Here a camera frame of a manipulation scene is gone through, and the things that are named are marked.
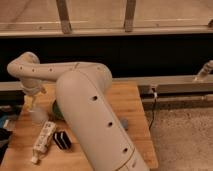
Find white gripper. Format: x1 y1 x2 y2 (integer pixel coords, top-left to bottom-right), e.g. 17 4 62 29
21 85 46 109

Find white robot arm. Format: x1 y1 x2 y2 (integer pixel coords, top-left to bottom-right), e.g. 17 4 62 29
7 52 150 171

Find black striped eraser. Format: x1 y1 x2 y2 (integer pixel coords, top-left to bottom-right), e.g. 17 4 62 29
53 131 72 150

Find green bowl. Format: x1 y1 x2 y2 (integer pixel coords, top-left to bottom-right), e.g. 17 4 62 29
52 101 64 120

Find white tube package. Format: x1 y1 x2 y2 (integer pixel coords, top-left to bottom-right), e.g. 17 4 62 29
31 121 56 164

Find blue sponge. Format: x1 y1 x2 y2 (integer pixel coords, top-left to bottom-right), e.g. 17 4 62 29
120 118 128 131

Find white object at right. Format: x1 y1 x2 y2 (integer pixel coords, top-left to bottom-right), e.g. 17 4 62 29
194 60 213 82

